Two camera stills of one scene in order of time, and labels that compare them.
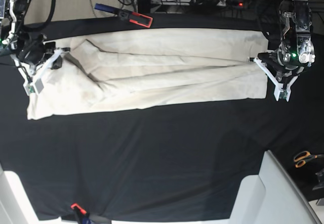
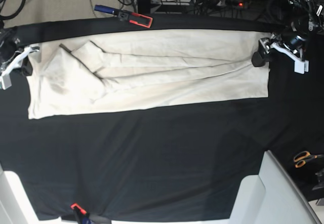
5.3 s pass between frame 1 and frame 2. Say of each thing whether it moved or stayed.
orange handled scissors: stayed
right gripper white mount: moved
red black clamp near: stayed
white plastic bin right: stayed
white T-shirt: stayed
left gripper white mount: moved
